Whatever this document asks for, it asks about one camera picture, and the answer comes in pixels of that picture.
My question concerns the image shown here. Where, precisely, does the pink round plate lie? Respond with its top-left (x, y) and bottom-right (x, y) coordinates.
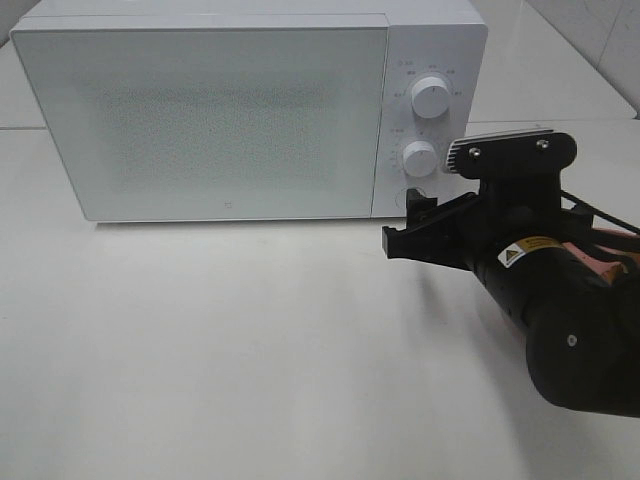
top-left (563, 228), bottom-right (639, 286)

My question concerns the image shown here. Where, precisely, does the white microwave door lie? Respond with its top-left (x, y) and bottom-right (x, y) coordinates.
top-left (14, 28), bottom-right (387, 222)

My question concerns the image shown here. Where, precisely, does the upper white round knob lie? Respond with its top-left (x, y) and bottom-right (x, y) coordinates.
top-left (410, 75), bottom-right (451, 119)

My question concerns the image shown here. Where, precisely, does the round white door button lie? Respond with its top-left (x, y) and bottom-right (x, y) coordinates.
top-left (395, 188), bottom-right (424, 214)

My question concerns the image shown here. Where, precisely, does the white round knob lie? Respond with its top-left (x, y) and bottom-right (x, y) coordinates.
top-left (402, 141), bottom-right (439, 178)
top-left (410, 75), bottom-right (451, 119)

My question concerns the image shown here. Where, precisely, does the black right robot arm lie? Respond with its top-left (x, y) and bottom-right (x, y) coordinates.
top-left (382, 187), bottom-right (639, 417)

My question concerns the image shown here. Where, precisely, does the white microwave oven body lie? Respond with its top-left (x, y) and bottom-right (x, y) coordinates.
top-left (10, 1), bottom-right (488, 222)

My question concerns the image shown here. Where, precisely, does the lower white round knob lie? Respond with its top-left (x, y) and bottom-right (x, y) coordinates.
top-left (402, 141), bottom-right (439, 178)

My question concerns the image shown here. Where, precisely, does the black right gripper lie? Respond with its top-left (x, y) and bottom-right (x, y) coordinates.
top-left (382, 177), bottom-right (594, 274)

